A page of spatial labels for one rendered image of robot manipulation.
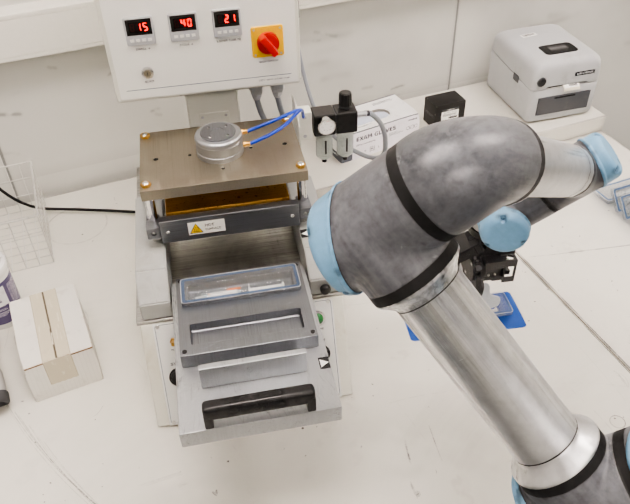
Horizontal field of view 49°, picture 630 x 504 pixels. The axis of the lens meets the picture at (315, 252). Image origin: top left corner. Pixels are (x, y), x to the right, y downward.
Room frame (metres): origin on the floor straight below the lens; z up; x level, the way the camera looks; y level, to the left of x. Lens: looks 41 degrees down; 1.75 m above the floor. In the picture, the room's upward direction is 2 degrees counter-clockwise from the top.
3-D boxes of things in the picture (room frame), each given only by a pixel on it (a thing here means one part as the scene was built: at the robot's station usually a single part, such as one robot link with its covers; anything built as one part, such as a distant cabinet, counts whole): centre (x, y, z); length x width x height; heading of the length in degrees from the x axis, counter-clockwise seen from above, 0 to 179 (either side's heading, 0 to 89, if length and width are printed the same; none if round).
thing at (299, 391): (0.57, 0.08, 0.99); 0.15 x 0.02 x 0.04; 100
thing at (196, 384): (0.70, 0.10, 0.97); 0.30 x 0.22 x 0.08; 10
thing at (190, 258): (1.04, 0.16, 0.93); 0.46 x 0.35 x 0.01; 10
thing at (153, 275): (0.91, 0.28, 0.96); 0.25 x 0.05 x 0.07; 10
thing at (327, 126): (1.17, -0.04, 1.05); 0.15 x 0.05 x 0.15; 100
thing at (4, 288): (0.99, 0.63, 0.82); 0.09 x 0.09 x 0.15
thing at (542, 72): (1.72, -0.62, 0.88); 0.25 x 0.20 x 0.17; 15
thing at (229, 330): (0.75, 0.11, 0.98); 0.20 x 0.17 x 0.03; 100
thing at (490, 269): (0.95, -0.32, 0.92); 0.09 x 0.08 x 0.12; 97
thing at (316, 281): (0.95, 0.01, 0.96); 0.26 x 0.05 x 0.07; 10
